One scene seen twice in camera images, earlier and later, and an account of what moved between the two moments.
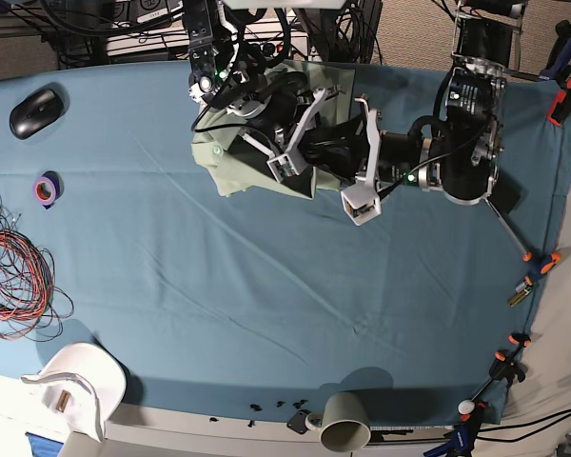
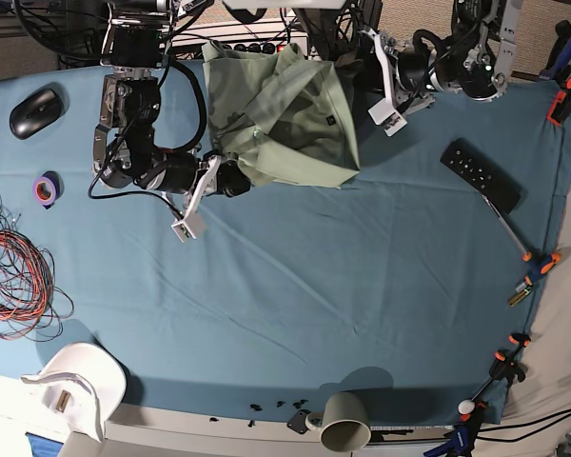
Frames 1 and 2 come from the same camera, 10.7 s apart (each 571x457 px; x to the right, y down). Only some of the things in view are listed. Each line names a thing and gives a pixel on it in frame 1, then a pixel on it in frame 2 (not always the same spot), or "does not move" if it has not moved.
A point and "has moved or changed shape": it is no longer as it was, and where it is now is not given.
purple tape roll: x=48 y=188 does not move
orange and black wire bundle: x=18 y=297 does not move
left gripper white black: x=277 y=115 to x=231 y=182
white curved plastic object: x=83 y=386 does not move
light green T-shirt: x=230 y=172 has moved or changed shape
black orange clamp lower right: x=503 y=367 does not move
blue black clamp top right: x=564 y=48 does not move
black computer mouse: x=35 y=111 does not move
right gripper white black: x=343 y=149 to x=361 y=75
